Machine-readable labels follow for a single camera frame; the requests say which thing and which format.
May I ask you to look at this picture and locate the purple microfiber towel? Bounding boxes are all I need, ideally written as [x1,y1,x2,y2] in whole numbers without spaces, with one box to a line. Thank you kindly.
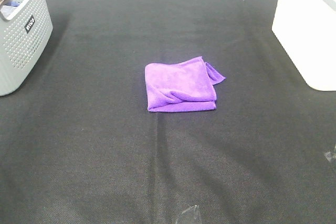
[144,57,225,112]

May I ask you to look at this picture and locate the black table cover cloth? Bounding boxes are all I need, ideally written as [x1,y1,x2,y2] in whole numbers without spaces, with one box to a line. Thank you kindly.
[1,0,335,223]

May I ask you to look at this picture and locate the clear tape piece bottom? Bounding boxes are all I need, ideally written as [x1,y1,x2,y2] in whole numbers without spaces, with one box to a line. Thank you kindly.
[175,205,202,224]

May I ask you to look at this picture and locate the clear tape piece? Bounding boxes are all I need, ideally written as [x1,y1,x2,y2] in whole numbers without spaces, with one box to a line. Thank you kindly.
[175,205,202,224]
[324,146,336,163]

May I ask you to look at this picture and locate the white plastic storage bin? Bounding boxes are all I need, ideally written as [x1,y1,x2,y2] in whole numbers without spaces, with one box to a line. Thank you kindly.
[272,0,335,91]

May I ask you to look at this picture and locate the grey perforated laundry basket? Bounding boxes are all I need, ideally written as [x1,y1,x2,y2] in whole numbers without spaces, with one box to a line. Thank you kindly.
[1,0,53,96]

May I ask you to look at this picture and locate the clear tape piece right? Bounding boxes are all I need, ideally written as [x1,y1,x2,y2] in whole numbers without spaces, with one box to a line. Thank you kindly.
[324,146,336,163]

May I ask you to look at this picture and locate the clothes inside grey basket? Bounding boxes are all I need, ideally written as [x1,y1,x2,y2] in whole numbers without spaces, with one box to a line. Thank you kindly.
[1,0,19,18]

